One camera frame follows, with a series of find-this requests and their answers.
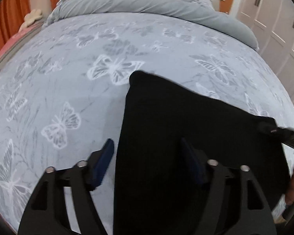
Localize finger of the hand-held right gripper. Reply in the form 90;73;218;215
257;122;294;144

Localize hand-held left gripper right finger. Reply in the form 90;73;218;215
180;137;277;235

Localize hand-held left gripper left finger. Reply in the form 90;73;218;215
18;138;115;235

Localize black pants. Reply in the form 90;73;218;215
113;70;292;235

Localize bed with butterfly sheet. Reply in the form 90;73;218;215
0;11;294;235

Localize white panelled wardrobe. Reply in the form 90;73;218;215
230;0;294;119

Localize pink cloth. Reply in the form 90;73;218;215
0;23;41;68

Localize white flower plush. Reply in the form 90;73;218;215
24;9;44;27

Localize grey duvet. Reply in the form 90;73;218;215
43;0;259;50

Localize wide orange curtain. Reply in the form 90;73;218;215
0;0;32;60

